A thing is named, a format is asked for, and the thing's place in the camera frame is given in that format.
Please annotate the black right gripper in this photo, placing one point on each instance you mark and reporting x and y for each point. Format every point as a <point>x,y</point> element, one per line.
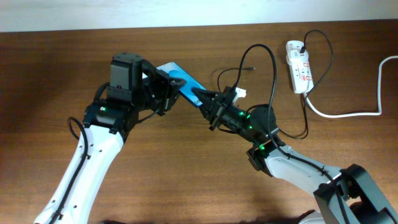
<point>219,107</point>

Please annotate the white USB wall charger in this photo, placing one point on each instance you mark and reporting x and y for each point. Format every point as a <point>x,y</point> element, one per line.
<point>295,56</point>

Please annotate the white power strip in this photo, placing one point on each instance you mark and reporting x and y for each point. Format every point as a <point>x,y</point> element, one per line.
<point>301,76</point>

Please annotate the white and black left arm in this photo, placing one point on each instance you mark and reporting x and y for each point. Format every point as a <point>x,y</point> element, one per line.
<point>135,85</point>

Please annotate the blue Samsung Galaxy smartphone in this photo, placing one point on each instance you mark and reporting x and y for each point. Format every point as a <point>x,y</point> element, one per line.
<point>175,71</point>

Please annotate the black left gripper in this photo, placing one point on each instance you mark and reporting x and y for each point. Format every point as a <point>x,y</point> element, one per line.
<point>168,87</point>

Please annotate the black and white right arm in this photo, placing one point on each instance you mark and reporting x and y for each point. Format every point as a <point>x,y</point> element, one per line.
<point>347,195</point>

